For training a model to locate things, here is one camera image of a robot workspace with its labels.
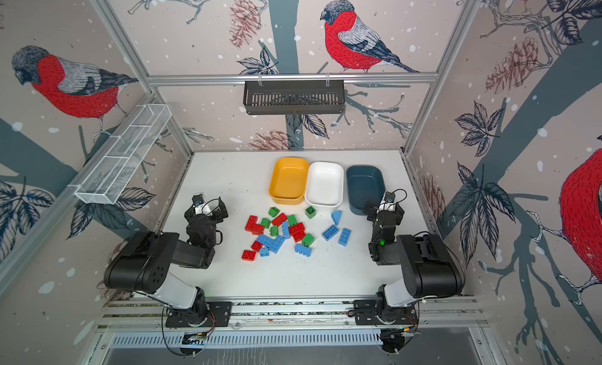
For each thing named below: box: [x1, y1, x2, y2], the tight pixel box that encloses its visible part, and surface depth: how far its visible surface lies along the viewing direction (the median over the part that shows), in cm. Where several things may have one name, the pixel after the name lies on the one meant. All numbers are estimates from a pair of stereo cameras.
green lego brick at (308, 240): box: [302, 232, 316, 248], surface depth 90 cm
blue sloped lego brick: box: [330, 209, 343, 226], surface depth 97 cm
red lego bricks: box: [288, 222, 306, 243], surface depth 92 cm
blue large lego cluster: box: [256, 234, 287, 254], surface depth 90 cm
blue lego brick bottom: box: [293, 243, 312, 257], surface depth 88 cm
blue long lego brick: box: [337, 227, 352, 247], surface depth 92 cm
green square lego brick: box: [268, 206, 281, 218], surface depth 100 cm
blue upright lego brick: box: [282, 220, 291, 239], surface depth 92 cm
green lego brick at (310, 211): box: [304, 205, 316, 219], surface depth 97 cm
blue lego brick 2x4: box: [321, 224, 339, 242], surface depth 94 cm
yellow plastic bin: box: [268, 156, 310, 206], surface depth 109 cm
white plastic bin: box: [304, 160, 345, 209], surface depth 109 cm
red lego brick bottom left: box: [241, 249, 257, 262], surface depth 87 cm
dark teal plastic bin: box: [346, 165, 386, 216], surface depth 108 cm
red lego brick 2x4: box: [271, 212, 288, 228], surface depth 97 cm
